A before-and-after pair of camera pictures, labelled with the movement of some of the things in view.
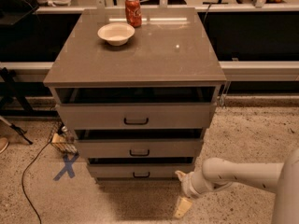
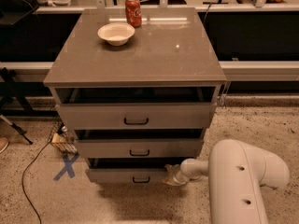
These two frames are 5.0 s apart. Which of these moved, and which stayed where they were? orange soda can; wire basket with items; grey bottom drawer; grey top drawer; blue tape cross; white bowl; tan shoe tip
Moved: grey bottom drawer
Stayed: blue tape cross; white bowl; orange soda can; tan shoe tip; grey top drawer; wire basket with items
